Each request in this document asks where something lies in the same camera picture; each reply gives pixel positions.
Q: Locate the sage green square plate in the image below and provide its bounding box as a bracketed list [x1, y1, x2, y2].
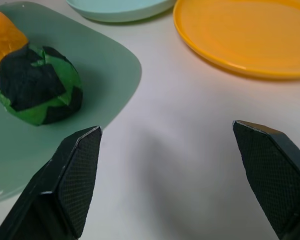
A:
[0, 1, 143, 205]

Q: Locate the yellow round plate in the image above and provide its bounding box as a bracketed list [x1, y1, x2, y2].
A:
[172, 0, 300, 81]

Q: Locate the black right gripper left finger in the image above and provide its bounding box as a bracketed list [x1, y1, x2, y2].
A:
[0, 125, 103, 240]

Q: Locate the light blue round plate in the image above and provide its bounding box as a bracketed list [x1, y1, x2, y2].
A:
[65, 0, 177, 23]

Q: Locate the green and black watermelon toy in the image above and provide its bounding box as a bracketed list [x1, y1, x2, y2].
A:
[0, 42, 84, 127]

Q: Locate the orange ball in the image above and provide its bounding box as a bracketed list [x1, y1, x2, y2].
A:
[0, 8, 29, 84]

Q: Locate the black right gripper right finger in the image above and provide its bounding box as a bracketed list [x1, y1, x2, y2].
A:
[232, 120, 300, 240]

